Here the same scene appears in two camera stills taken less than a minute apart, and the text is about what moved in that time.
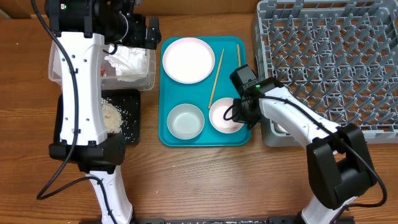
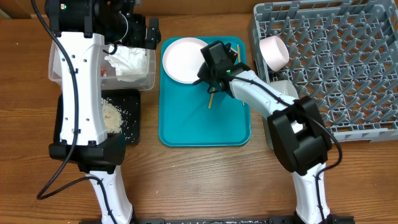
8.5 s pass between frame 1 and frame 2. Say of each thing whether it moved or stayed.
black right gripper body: moved
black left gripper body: stayed
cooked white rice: stayed
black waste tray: stayed
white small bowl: moved
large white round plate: stayed
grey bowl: moved
